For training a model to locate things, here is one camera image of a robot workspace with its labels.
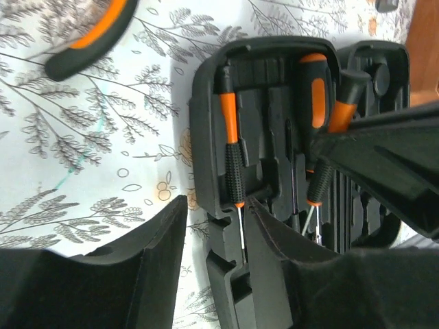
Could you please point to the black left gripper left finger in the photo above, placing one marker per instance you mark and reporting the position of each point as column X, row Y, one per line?
column 130, row 282

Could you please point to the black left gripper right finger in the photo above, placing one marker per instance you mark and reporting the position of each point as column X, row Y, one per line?
column 297, row 283

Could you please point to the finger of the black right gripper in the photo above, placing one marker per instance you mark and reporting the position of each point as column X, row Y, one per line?
column 394, row 157

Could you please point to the small orange black screwdriver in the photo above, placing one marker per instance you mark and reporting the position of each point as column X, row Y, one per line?
column 348, row 93

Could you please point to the large orange black screwdriver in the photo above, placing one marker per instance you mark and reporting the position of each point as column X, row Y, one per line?
column 315, row 109

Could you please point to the black plastic tool case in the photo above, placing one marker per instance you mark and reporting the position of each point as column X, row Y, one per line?
column 272, row 79

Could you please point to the orange handled tool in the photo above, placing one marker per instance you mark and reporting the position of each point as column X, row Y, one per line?
column 290, row 154

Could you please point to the wooden compartment tray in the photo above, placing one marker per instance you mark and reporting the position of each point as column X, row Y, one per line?
column 422, row 46

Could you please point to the steel claw hammer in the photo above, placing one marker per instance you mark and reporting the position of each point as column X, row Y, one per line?
column 386, row 6

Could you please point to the orange handled needle-nose pliers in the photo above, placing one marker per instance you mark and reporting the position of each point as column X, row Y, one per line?
column 96, row 43

